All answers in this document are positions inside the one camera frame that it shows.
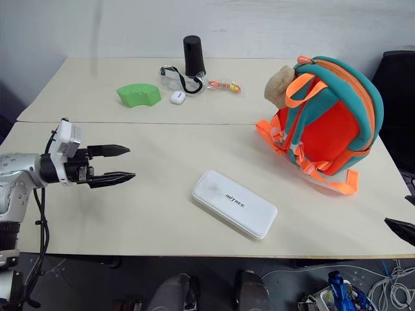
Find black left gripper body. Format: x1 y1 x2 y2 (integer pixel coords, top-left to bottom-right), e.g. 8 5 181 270
63 147 95 187

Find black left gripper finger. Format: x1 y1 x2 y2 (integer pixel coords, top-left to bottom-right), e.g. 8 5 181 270
88 172 137 190
86 144 132 160

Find orange and teal backpack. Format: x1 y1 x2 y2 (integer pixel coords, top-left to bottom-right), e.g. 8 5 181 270
255 55 385 197

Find white rectangular case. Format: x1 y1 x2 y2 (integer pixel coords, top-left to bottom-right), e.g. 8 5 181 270
191 169 279 241

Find green foam block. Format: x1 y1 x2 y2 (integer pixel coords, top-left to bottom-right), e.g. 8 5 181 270
116 82 163 109

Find clear safety goggles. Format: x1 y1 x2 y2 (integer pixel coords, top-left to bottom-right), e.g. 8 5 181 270
158 65 209 96

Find black chair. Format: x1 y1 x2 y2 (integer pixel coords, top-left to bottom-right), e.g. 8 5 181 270
370 49 415 178

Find black cylinder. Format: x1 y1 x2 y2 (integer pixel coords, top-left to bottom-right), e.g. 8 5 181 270
182 34 208 77

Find dark rounded shape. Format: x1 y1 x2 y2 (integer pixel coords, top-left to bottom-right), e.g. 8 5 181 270
150 272 201 311
234 269 272 311

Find beige plush toy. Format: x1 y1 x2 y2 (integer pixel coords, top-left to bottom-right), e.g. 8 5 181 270
263 64 298 108

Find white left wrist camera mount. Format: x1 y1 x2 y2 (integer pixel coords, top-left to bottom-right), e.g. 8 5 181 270
48 118 82 163

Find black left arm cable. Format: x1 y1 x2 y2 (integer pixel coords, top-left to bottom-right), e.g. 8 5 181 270
23 128 55 308

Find white floor cables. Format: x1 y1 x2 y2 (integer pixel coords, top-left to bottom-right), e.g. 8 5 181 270
368 258 415 311

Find black table frame bar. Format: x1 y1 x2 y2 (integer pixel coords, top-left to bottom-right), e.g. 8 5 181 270
53 254 123 269

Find blue strap bundle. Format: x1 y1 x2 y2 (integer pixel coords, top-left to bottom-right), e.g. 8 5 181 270
326 271 371 311

